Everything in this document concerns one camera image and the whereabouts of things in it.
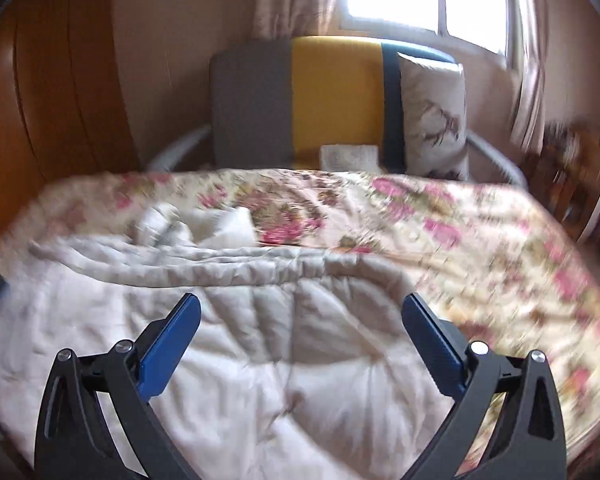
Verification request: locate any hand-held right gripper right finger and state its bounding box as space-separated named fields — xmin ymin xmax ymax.
xmin=401 ymin=292 xmax=567 ymax=480

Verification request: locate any wooden wardrobe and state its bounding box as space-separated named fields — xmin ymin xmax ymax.
xmin=0 ymin=0 xmax=141 ymax=253

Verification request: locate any white deer print pillow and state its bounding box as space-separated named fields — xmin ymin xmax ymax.
xmin=396 ymin=52 xmax=471 ymax=181

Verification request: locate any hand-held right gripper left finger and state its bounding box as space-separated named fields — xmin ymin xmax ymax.
xmin=35 ymin=292 xmax=202 ymax=480

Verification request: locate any grey bed frame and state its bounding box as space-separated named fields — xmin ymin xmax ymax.
xmin=147 ymin=125 xmax=528 ymax=187

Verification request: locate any floral quilted bedspread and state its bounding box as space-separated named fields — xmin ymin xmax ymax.
xmin=0 ymin=167 xmax=600 ymax=480

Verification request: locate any grey yellow blue headboard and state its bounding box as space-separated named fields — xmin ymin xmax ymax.
xmin=209 ymin=35 xmax=461 ymax=172

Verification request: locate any beige quilted down jacket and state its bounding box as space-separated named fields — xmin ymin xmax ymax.
xmin=0 ymin=205 xmax=456 ymax=480

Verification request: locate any white folded cloth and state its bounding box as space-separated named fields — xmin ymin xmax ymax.
xmin=320 ymin=144 xmax=381 ymax=172

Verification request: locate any wooden shelf with clutter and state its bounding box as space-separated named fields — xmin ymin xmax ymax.
xmin=525 ymin=120 xmax=600 ymax=246

